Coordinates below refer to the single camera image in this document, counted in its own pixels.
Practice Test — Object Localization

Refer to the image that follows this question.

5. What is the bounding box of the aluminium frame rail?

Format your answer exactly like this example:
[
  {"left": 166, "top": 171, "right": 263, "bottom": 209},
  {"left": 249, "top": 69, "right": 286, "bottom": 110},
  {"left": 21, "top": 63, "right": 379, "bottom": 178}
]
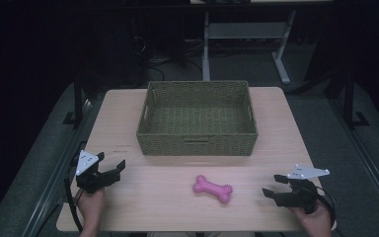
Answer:
[
  {"left": 21, "top": 98, "right": 95, "bottom": 237},
  {"left": 329, "top": 98, "right": 379, "bottom": 228}
]

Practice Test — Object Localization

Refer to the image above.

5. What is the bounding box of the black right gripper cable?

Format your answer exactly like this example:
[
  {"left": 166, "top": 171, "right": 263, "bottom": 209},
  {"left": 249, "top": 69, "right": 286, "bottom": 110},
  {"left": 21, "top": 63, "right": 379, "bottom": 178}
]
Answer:
[{"left": 314, "top": 186, "right": 338, "bottom": 229}]

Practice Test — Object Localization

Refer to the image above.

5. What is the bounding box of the black metal stand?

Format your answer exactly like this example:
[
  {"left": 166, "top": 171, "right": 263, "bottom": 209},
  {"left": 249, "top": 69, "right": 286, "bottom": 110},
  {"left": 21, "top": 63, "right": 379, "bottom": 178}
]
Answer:
[
  {"left": 341, "top": 70, "right": 370, "bottom": 130},
  {"left": 61, "top": 73, "right": 92, "bottom": 128}
]

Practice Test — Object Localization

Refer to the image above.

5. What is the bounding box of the bundle of dark floor cables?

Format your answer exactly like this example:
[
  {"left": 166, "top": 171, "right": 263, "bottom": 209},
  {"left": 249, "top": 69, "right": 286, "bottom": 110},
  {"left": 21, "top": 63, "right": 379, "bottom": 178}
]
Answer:
[{"left": 134, "top": 36, "right": 205, "bottom": 83}]

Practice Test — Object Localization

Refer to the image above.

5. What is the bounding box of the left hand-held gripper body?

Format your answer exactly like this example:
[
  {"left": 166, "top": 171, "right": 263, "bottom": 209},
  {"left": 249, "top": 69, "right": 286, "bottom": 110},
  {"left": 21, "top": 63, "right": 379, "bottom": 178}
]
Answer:
[{"left": 75, "top": 149, "right": 123, "bottom": 196}]

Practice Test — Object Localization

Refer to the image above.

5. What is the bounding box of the green woven basket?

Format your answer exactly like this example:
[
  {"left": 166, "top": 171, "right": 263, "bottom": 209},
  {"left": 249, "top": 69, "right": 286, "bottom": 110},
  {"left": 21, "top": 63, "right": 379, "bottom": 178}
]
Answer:
[{"left": 135, "top": 80, "right": 260, "bottom": 157}]

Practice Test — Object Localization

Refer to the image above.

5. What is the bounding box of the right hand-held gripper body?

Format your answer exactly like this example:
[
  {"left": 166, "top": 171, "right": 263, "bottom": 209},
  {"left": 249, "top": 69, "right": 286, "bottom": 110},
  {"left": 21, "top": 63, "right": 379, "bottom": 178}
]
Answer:
[{"left": 273, "top": 164, "right": 331, "bottom": 215}]

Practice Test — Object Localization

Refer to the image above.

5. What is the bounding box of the white metal desk frame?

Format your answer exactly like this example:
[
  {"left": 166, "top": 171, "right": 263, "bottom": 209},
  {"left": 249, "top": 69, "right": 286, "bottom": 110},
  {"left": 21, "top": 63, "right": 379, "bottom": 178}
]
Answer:
[{"left": 201, "top": 9, "right": 298, "bottom": 85}]

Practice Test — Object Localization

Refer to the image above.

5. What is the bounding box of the pink bone-shaped dog toy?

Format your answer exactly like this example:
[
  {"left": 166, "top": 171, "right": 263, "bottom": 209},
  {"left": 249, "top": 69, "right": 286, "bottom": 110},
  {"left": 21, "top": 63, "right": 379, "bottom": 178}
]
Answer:
[{"left": 191, "top": 174, "right": 234, "bottom": 204}]

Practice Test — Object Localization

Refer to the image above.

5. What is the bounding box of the person's left hand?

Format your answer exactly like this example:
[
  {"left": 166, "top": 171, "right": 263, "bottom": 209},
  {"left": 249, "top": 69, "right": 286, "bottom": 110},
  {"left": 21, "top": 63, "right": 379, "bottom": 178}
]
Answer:
[{"left": 75, "top": 188, "right": 107, "bottom": 237}]

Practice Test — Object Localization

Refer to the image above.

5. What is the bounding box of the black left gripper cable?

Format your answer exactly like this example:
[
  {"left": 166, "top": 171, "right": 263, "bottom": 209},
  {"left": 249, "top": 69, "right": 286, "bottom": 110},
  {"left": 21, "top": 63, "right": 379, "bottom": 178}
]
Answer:
[{"left": 63, "top": 161, "right": 84, "bottom": 233}]

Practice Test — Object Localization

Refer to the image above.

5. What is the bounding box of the person's right hand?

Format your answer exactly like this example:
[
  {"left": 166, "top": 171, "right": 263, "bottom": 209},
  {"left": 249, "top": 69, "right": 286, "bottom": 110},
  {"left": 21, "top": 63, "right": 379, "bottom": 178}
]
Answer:
[{"left": 291, "top": 200, "right": 334, "bottom": 237}]

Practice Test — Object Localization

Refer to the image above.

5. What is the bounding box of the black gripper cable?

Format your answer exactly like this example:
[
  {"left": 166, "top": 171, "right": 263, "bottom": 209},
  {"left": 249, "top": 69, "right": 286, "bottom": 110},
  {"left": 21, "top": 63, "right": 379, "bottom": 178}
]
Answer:
[
  {"left": 314, "top": 186, "right": 338, "bottom": 229},
  {"left": 63, "top": 161, "right": 84, "bottom": 233}
]

